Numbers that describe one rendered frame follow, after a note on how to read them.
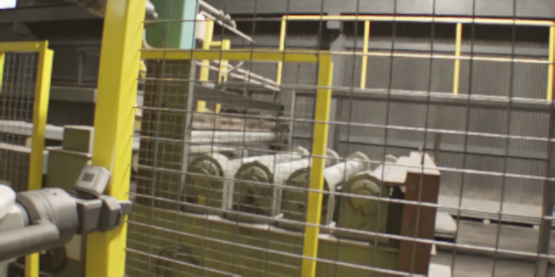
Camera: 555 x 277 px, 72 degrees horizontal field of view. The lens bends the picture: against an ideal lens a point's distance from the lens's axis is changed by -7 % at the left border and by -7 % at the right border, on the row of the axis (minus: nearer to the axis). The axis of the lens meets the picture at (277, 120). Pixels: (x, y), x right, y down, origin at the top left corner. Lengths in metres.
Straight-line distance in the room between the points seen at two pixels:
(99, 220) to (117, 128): 0.15
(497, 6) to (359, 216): 9.27
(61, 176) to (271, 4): 9.27
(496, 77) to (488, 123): 1.20
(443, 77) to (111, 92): 10.95
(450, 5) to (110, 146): 10.61
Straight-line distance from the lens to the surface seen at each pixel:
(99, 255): 0.77
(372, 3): 11.14
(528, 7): 11.33
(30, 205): 0.63
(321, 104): 1.82
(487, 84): 11.56
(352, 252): 2.38
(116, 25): 0.75
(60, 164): 3.38
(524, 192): 11.75
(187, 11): 2.63
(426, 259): 2.25
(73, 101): 6.31
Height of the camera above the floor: 1.51
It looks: 1 degrees up
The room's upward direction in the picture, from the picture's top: 5 degrees clockwise
